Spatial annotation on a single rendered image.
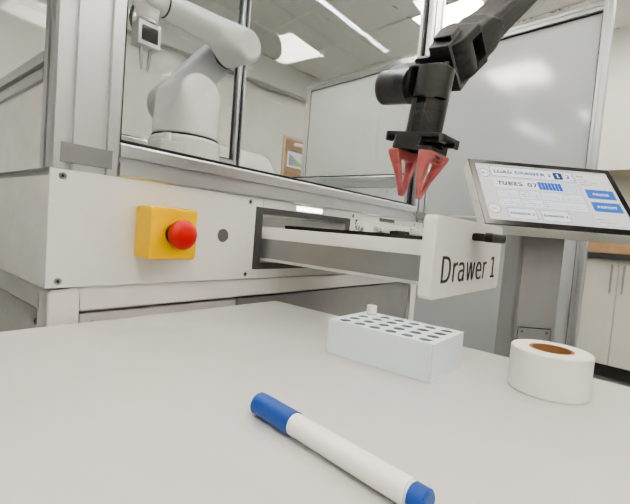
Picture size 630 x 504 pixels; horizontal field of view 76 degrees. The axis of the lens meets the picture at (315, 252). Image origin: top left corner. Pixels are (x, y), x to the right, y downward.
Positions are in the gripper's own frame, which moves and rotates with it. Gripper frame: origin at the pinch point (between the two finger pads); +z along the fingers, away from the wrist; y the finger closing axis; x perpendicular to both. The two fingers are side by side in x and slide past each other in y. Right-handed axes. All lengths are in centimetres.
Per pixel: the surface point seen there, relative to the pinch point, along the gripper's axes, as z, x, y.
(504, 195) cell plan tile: -7, -83, 14
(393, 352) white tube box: 16.9, 24.3, -16.5
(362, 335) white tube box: 16.5, 24.6, -12.7
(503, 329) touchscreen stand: 39, -95, 7
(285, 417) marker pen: 17.2, 41.3, -19.2
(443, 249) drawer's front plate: 7.0, 8.7, -11.9
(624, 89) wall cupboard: -116, -330, 33
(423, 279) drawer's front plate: 11.1, 11.7, -11.6
